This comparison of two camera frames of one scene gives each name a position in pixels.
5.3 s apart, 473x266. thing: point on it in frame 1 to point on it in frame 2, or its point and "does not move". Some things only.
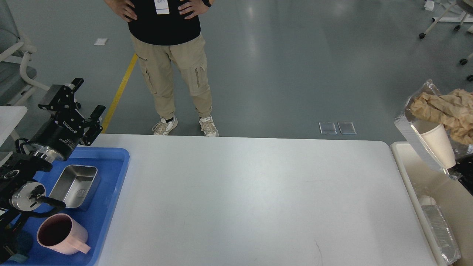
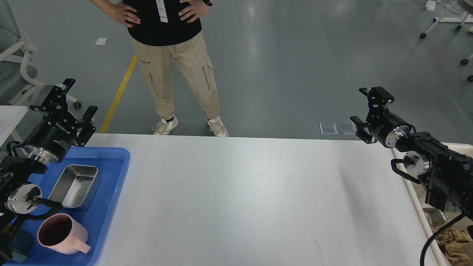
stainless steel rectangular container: [77, 186] does not move
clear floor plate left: [327, 128] does not move
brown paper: [454, 109] to [456, 246]
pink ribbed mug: [61, 233] does not move
